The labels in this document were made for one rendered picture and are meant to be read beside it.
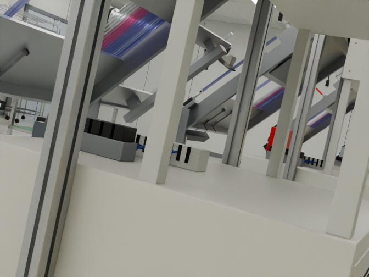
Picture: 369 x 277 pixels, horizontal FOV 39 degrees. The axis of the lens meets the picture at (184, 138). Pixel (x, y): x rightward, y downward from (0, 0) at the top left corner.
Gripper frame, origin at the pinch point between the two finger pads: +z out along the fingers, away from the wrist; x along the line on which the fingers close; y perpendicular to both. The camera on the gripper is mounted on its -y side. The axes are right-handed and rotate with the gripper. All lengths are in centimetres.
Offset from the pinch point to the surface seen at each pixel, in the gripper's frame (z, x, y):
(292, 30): 16.3, -17.1, 30.8
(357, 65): 47, -21, 36
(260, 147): -177, 860, -165
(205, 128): 9.4, -0.6, -28.4
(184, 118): 8.1, -25.5, -26.6
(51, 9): -645, 629, -222
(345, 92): 50, -20, 25
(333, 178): 70, -21, -2
